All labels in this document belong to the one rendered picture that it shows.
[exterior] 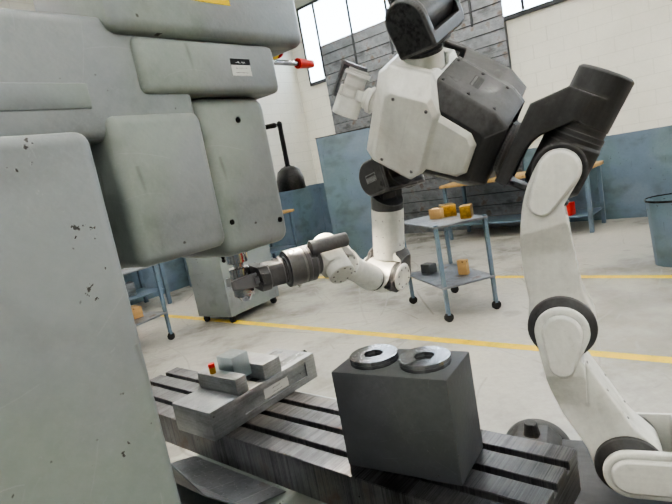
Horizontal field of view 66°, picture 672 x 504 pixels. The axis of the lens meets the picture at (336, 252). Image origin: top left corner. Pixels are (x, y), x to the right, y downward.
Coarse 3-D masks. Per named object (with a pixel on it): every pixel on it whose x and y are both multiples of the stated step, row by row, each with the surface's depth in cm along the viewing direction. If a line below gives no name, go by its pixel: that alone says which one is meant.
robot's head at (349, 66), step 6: (342, 66) 124; (348, 66) 125; (354, 66) 122; (360, 66) 121; (342, 72) 125; (354, 72) 121; (360, 72) 121; (366, 72) 122; (336, 84) 126; (336, 90) 127
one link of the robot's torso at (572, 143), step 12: (552, 132) 108; (540, 144) 110; (552, 144) 106; (564, 144) 105; (576, 144) 105; (588, 144) 105; (540, 156) 107; (588, 156) 105; (528, 168) 112; (588, 168) 107; (528, 180) 113; (576, 192) 109
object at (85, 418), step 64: (0, 192) 62; (64, 192) 67; (0, 256) 61; (64, 256) 67; (0, 320) 61; (64, 320) 67; (128, 320) 73; (0, 384) 61; (64, 384) 66; (128, 384) 73; (0, 448) 61; (64, 448) 66; (128, 448) 72
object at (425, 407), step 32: (352, 352) 96; (384, 352) 93; (416, 352) 91; (448, 352) 88; (352, 384) 91; (384, 384) 87; (416, 384) 84; (448, 384) 81; (352, 416) 92; (384, 416) 89; (416, 416) 85; (448, 416) 82; (352, 448) 94; (384, 448) 90; (416, 448) 87; (448, 448) 83; (480, 448) 92; (448, 480) 85
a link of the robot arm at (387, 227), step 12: (372, 216) 143; (384, 216) 139; (396, 216) 140; (372, 228) 144; (384, 228) 141; (396, 228) 141; (384, 240) 142; (396, 240) 142; (372, 252) 147; (384, 252) 143; (396, 252) 143; (408, 252) 145; (408, 264) 145; (396, 276) 140; (408, 276) 145; (396, 288) 142
